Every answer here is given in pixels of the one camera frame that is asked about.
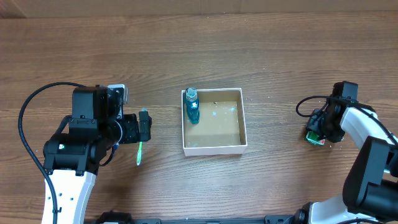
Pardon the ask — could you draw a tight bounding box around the green soap package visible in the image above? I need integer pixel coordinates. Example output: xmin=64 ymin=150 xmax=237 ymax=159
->
xmin=305 ymin=131 xmax=325 ymax=146

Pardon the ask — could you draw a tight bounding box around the blue mouthwash bottle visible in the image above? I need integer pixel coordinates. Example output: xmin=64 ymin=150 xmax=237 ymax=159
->
xmin=185 ymin=87 xmax=200 ymax=124

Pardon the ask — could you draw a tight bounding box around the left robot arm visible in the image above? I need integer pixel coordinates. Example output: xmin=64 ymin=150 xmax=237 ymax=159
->
xmin=42 ymin=84 xmax=152 ymax=223

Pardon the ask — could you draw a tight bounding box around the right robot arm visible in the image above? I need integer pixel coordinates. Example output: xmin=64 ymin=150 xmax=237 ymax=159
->
xmin=289 ymin=81 xmax=397 ymax=223

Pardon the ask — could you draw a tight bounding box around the green toothbrush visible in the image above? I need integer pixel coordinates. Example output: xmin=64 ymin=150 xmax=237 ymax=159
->
xmin=136 ymin=107 xmax=148 ymax=166

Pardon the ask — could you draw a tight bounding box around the white cardboard box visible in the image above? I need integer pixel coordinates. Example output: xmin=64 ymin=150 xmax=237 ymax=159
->
xmin=181 ymin=88 xmax=248 ymax=156

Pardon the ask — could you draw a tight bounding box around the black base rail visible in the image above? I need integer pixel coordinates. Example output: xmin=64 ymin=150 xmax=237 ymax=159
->
xmin=85 ymin=211 xmax=294 ymax=224

